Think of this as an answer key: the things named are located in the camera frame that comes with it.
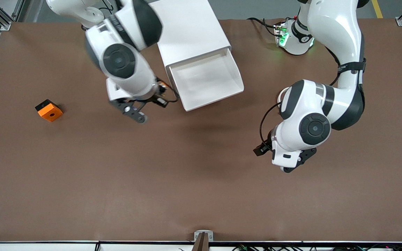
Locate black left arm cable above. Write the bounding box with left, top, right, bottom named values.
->
left=259, top=102, right=282, bottom=151

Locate black cable bundle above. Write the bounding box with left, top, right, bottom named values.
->
left=232, top=244, right=402, bottom=251

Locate grey metal table bracket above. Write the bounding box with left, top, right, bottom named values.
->
left=194, top=230, right=214, bottom=242

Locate orange block with hole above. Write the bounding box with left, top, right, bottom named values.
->
left=35, top=99, right=64, bottom=122

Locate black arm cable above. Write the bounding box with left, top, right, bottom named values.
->
left=259, top=102, right=282, bottom=151
left=164, top=83, right=181, bottom=104

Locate brown post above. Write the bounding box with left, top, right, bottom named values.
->
left=192, top=233, right=209, bottom=251

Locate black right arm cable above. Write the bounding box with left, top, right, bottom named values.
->
left=164, top=83, right=181, bottom=104

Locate black base cable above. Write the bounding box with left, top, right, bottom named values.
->
left=247, top=17, right=282, bottom=37

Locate white table edge rail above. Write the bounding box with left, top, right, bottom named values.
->
left=0, top=241, right=402, bottom=251

